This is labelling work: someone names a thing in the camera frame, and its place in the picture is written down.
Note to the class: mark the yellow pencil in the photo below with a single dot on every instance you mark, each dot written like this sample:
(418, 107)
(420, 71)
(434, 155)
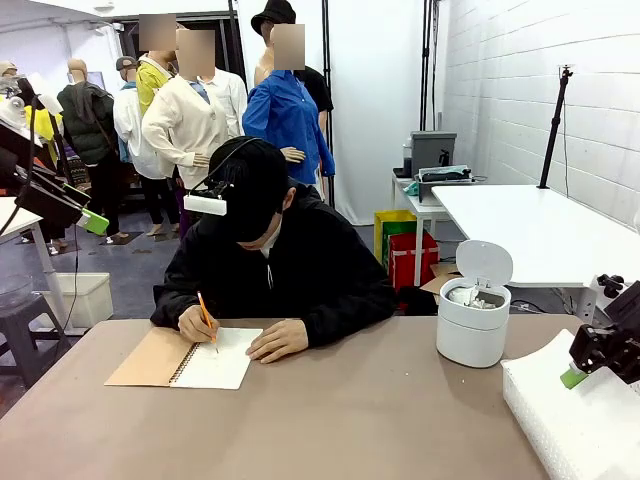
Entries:
(204, 307)

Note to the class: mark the person's left forearm black sleeve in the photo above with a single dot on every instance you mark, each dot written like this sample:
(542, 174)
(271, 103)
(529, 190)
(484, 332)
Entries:
(350, 320)

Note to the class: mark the mannequin black t-shirt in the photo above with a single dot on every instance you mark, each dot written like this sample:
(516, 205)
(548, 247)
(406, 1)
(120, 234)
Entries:
(317, 90)

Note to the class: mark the mannequin blue shirt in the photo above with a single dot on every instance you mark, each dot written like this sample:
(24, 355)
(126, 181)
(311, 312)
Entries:
(285, 115)

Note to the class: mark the mannequin grey cap white shirt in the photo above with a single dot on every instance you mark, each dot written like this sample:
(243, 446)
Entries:
(130, 130)

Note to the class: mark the mannequin yellow raincoat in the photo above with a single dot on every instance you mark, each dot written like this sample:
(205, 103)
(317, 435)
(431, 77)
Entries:
(47, 125)

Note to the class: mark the person's right hand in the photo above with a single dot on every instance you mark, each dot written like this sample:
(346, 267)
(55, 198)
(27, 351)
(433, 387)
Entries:
(197, 325)

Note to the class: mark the person's left hand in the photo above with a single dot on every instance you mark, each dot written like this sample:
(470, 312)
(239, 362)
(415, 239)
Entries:
(280, 342)

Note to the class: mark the mannequin cream cardigan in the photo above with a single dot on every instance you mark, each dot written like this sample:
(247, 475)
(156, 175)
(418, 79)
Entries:
(175, 130)

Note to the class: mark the black stand pole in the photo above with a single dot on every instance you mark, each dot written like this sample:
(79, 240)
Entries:
(426, 60)
(232, 30)
(326, 50)

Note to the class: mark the grey plastic box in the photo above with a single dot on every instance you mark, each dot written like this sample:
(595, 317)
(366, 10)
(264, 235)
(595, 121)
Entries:
(432, 150)

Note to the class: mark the white height-adjustable desk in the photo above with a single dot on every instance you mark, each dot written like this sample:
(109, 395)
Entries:
(15, 215)

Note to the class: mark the small white side table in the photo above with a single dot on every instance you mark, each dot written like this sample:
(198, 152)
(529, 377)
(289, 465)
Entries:
(425, 207)

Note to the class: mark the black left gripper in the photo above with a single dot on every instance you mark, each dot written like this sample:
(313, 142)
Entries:
(17, 160)

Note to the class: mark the white lidded trash bin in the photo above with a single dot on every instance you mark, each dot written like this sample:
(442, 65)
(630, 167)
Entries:
(470, 340)

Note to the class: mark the mannequin yellow jacket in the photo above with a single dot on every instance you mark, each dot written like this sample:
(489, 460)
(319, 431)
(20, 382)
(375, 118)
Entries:
(147, 85)

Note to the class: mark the white perforated plastic basket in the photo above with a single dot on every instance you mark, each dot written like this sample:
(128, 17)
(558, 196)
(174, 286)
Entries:
(530, 415)

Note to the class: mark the mannequin dark puffer vest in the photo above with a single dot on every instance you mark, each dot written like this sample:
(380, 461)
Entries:
(87, 125)

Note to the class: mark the grey tray with tools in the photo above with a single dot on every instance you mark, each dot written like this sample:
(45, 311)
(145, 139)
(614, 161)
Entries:
(442, 175)

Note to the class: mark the large white table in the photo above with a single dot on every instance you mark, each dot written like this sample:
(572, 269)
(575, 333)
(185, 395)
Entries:
(525, 230)

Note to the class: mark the yellow-green storage crate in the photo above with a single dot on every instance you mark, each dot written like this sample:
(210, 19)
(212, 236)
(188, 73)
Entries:
(395, 222)

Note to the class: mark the white paper sheets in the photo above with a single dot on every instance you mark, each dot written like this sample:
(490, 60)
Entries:
(600, 425)

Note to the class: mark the brown cardboard box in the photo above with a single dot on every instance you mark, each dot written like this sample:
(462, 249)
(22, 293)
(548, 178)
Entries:
(440, 280)

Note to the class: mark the person's right forearm black sleeve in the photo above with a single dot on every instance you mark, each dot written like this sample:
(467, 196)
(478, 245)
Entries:
(170, 310)

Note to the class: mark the black bucket hat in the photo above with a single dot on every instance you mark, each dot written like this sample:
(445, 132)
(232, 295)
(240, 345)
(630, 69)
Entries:
(275, 15)

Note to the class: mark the person torso black jacket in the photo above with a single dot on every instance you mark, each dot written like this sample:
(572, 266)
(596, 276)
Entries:
(320, 260)

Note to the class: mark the white storage bin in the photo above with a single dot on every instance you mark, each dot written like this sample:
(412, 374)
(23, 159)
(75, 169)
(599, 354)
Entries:
(85, 300)

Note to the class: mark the dark grey plastic stool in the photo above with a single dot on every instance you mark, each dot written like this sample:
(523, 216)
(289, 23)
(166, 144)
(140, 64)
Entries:
(20, 320)

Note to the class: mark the black baseball cap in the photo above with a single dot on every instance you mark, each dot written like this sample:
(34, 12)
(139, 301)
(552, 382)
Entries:
(255, 190)

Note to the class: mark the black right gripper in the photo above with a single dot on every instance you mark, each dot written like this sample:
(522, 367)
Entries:
(627, 340)

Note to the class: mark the spiral notebook kraft cover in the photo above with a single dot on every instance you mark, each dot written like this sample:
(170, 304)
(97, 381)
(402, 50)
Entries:
(150, 360)

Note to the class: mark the red storage crate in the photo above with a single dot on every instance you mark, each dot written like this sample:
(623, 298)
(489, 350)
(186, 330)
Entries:
(410, 260)

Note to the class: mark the black bag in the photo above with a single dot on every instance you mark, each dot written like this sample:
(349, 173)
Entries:
(417, 302)

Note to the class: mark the tall black camera tripod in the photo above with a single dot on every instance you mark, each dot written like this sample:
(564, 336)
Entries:
(552, 135)

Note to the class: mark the white head-mounted camera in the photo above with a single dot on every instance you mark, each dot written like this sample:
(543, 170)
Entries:
(205, 205)

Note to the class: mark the short black tripod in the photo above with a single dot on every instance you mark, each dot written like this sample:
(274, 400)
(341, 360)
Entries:
(62, 150)

